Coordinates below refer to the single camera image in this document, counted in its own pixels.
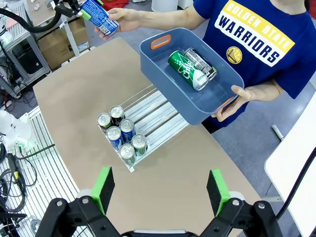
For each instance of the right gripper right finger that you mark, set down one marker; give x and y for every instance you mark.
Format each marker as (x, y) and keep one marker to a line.
(218, 192)

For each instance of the person's right forearm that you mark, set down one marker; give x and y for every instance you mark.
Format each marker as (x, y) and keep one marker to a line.
(165, 17)

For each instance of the grey metal cart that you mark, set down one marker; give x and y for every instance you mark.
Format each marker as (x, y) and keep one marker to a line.
(22, 61)

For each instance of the clear acrylic can dispenser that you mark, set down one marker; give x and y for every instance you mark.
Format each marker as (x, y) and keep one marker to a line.
(158, 116)

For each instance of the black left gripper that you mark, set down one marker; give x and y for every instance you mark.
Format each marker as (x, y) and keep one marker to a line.
(67, 7)

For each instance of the person in blue shirt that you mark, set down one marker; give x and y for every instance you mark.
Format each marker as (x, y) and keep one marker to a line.
(259, 37)

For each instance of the blue Pocari Sweat can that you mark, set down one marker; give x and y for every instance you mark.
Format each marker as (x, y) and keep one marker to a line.
(98, 16)
(127, 125)
(113, 133)

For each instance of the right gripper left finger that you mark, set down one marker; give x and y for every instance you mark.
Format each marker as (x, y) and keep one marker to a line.
(102, 190)

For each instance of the person's left forearm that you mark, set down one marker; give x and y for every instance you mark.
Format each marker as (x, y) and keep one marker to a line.
(267, 90)

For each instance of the green Chilsung cider can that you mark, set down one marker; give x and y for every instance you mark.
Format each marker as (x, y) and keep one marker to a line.
(139, 142)
(185, 67)
(127, 151)

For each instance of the white slatted aluminium frame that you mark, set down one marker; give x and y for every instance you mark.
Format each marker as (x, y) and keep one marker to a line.
(49, 177)

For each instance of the white side table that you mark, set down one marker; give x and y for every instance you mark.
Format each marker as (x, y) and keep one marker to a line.
(296, 158)

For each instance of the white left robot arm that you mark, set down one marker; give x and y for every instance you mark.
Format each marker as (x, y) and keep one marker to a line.
(12, 128)

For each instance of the person's left hand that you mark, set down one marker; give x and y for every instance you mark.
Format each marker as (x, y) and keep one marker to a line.
(237, 101)

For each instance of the person's right hand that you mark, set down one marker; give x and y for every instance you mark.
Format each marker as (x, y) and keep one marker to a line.
(126, 21)

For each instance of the large cardboard box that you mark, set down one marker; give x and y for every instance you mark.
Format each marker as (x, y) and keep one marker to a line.
(59, 44)

